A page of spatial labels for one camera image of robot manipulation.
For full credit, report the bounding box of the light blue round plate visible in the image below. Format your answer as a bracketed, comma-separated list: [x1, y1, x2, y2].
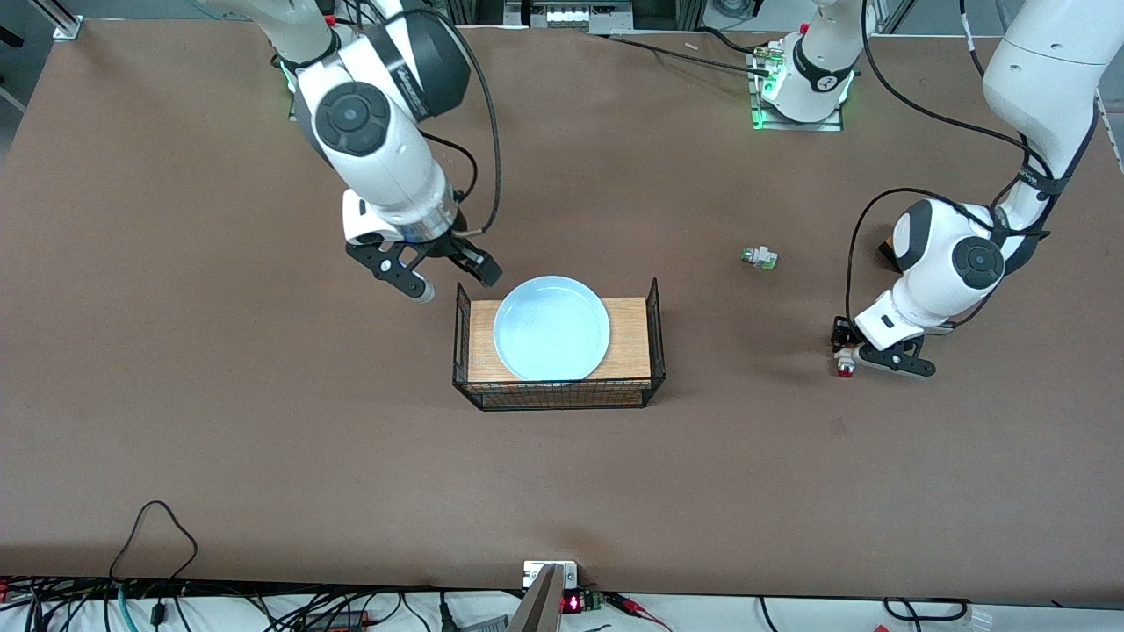
[493, 275, 611, 382]

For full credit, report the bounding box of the silver equipment box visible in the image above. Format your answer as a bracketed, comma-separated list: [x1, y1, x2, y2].
[503, 0, 635, 36]

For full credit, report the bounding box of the red clip lead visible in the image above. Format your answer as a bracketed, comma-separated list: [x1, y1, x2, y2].
[604, 593, 673, 632]

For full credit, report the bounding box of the grey metal bar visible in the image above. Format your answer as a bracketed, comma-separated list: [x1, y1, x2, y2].
[508, 564, 566, 632]

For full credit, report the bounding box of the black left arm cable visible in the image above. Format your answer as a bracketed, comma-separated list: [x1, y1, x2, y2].
[845, 187, 1002, 321]
[861, 18, 1055, 176]

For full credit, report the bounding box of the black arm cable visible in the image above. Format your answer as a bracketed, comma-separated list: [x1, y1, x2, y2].
[845, 187, 1002, 321]
[420, 0, 503, 238]
[861, 18, 1055, 176]

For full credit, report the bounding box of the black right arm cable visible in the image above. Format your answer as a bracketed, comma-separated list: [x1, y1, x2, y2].
[420, 0, 503, 238]

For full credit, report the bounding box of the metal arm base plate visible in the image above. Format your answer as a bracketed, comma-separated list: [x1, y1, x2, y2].
[748, 42, 851, 133]
[279, 57, 305, 120]

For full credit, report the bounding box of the black wire basket wooden base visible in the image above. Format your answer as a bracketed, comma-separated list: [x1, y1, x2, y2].
[452, 278, 666, 412]

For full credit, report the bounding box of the thin black cable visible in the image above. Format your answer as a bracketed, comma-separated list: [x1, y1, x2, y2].
[882, 596, 970, 622]

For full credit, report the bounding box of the black cable on table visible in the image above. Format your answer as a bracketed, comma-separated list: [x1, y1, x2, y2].
[602, 33, 774, 75]

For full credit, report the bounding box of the white metal bracket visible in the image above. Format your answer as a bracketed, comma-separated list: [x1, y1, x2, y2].
[523, 560, 580, 590]

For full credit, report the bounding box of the black looped cable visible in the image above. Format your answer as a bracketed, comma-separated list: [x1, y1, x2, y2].
[109, 499, 199, 587]

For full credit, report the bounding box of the aluminium profile post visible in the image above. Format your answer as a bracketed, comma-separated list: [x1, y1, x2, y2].
[26, 0, 85, 41]

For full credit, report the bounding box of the tangled cable bundle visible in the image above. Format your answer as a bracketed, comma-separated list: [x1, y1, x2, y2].
[0, 575, 528, 632]

